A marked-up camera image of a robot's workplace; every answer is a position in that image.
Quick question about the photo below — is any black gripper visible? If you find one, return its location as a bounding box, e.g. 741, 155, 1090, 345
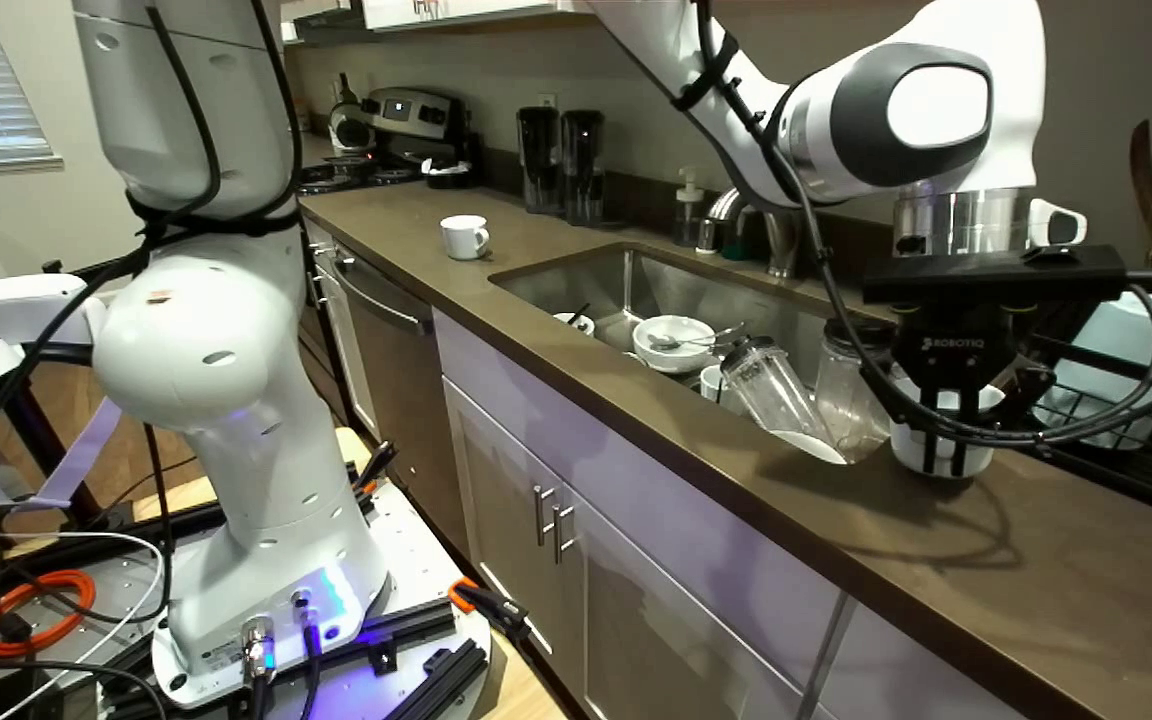
887, 303, 1053, 476

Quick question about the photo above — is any stainless steel sink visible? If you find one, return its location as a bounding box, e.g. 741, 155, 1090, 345
489, 241, 928, 471

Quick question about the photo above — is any sink front cabinet panel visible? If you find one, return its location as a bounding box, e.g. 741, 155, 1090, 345
428, 309, 861, 698

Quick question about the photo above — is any small white mug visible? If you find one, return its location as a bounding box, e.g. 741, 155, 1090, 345
438, 214, 498, 266

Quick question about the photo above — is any tall clear container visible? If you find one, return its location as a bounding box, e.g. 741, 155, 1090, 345
726, 337, 853, 463

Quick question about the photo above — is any small white cup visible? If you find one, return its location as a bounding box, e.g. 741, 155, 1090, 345
696, 356, 741, 410

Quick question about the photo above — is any lower cabinet door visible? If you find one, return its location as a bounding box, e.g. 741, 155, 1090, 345
577, 512, 819, 720
440, 378, 591, 716
810, 595, 1028, 720

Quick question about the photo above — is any white bowl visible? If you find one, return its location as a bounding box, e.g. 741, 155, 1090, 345
630, 313, 722, 379

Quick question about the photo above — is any curved metal faucet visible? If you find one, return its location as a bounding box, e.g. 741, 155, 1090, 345
694, 176, 810, 277

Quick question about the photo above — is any clear soap dispenser white pump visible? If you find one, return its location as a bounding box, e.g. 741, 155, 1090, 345
672, 163, 712, 254

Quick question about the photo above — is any black canister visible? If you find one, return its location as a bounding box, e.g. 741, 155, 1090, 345
518, 106, 565, 218
555, 107, 609, 228

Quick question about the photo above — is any black clamp orange grip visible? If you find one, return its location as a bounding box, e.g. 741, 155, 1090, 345
352, 437, 405, 508
447, 578, 531, 647

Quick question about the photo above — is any stainless dishwasher front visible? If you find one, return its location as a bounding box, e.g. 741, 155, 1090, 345
309, 218, 473, 554

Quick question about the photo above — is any speckled robot mounting table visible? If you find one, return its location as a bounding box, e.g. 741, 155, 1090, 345
0, 426, 567, 720

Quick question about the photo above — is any black coffee machine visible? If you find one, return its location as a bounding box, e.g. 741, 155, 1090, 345
323, 83, 485, 189

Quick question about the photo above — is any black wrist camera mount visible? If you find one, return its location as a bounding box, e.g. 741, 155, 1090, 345
858, 245, 1131, 313

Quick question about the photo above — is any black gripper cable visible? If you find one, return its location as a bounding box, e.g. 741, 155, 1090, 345
682, 0, 1152, 453

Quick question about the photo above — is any black wire dish rack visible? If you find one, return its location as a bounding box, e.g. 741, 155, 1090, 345
1000, 273, 1152, 518

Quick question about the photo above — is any metal cabinet handle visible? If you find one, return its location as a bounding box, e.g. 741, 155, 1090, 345
527, 481, 561, 548
550, 495, 580, 563

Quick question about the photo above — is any black aluminium rail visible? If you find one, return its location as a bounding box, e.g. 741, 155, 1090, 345
380, 637, 492, 720
269, 595, 460, 678

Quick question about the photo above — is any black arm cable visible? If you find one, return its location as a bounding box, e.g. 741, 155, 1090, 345
121, 0, 309, 631

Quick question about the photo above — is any orange cable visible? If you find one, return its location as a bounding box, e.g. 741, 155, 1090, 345
0, 563, 106, 669

